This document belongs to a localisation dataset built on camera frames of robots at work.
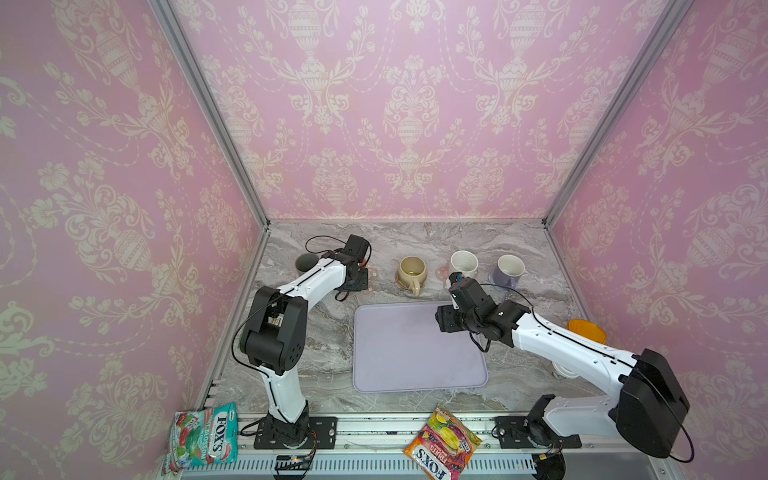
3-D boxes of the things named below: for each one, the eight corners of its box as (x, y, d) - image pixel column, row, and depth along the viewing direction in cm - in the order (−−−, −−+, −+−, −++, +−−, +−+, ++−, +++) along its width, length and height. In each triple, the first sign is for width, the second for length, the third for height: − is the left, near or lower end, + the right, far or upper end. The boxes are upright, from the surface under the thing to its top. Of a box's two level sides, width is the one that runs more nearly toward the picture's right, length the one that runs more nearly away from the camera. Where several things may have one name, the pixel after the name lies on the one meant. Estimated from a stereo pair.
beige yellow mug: (391, 293, 102) (391, 278, 95) (403, 267, 109) (404, 252, 102) (416, 301, 100) (418, 287, 93) (427, 274, 107) (429, 260, 100)
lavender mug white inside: (495, 296, 102) (503, 280, 94) (488, 271, 108) (495, 254, 101) (519, 296, 102) (529, 280, 94) (511, 271, 108) (520, 254, 101)
